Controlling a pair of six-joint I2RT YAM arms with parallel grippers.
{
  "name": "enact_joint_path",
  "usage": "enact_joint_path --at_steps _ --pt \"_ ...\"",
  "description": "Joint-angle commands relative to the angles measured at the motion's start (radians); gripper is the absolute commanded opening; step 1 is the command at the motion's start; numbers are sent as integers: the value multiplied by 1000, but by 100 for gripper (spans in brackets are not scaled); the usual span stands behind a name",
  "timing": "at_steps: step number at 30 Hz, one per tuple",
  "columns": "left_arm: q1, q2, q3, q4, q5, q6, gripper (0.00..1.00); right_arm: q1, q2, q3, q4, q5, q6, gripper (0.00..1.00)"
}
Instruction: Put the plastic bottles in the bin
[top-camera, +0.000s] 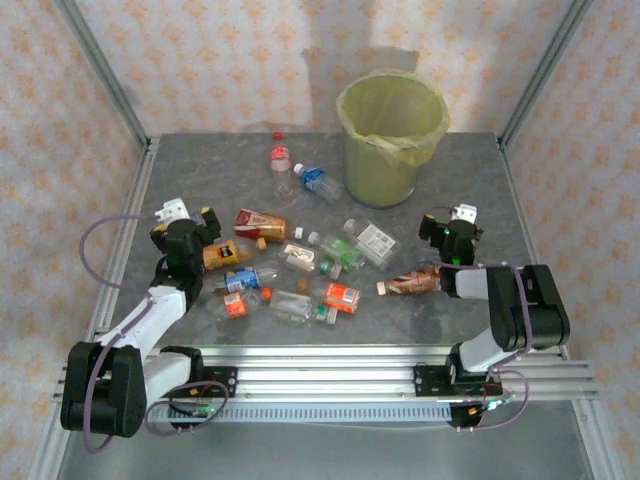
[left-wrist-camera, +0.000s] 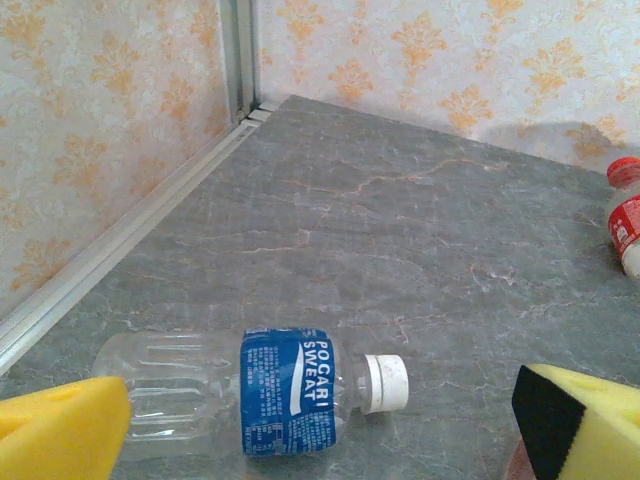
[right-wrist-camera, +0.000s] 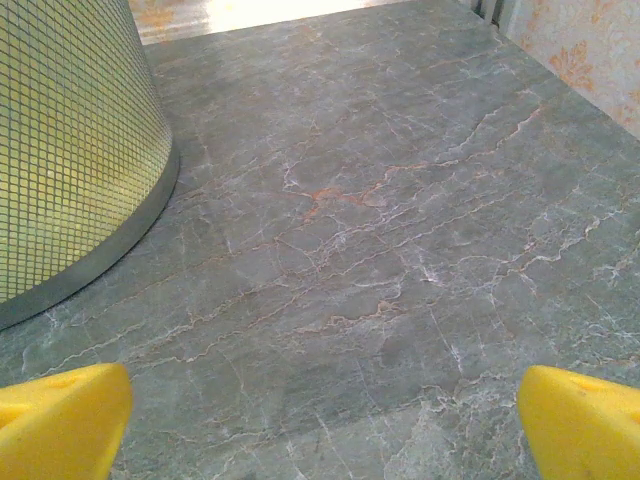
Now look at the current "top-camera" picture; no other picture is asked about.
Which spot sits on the orange juice bottle yellow cap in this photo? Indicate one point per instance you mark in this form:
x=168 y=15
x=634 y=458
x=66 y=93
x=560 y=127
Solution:
x=225 y=252

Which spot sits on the brown label bottle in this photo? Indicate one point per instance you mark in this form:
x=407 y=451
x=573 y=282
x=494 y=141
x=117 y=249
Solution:
x=415 y=280

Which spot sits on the white label square clear bottle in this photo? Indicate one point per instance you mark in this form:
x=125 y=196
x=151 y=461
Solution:
x=375 y=240

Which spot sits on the crane picture clear bottle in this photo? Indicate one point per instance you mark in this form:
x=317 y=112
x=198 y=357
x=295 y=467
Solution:
x=299 y=255

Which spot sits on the green lime label bottle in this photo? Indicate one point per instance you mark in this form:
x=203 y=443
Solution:
x=340 y=248

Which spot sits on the red label cola bottle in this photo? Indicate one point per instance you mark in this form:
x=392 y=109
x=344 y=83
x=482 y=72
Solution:
x=281 y=155

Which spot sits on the blue label bottle white cap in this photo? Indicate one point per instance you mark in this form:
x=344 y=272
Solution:
x=312 y=177

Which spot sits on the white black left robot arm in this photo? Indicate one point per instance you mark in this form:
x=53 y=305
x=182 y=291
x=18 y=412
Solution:
x=165 y=310

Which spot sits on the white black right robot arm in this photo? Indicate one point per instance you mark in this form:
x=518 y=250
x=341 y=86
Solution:
x=472 y=282

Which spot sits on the red gold tea bottle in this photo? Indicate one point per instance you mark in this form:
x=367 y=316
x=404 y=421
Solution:
x=260 y=225

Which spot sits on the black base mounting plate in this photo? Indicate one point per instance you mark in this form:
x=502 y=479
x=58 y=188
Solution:
x=225 y=382
x=425 y=382

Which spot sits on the small circuit board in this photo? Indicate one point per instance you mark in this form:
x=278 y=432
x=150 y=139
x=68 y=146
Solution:
x=200 y=411
x=492 y=404

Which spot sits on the grey metal lower shelf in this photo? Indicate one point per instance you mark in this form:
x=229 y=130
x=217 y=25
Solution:
x=325 y=455

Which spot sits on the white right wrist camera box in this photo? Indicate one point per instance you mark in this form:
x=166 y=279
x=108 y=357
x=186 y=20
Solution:
x=465 y=212

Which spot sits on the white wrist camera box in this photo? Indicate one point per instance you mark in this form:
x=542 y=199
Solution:
x=465 y=212
x=172 y=210

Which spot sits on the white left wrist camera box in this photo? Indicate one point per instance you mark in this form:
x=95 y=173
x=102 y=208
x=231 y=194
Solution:
x=172 y=210

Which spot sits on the aluminium side rail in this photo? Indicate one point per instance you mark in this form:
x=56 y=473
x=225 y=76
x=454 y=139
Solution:
x=140 y=185
x=518 y=200

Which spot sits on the aluminium front rail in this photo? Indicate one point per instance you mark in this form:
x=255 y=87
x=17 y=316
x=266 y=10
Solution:
x=325 y=375

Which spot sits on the aluminium frame post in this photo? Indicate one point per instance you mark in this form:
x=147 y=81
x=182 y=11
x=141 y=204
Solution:
x=100 y=65
x=546 y=65

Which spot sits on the aluminium frame leg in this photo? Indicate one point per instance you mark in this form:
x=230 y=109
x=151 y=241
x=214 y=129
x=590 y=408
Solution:
x=595 y=445
x=50 y=445

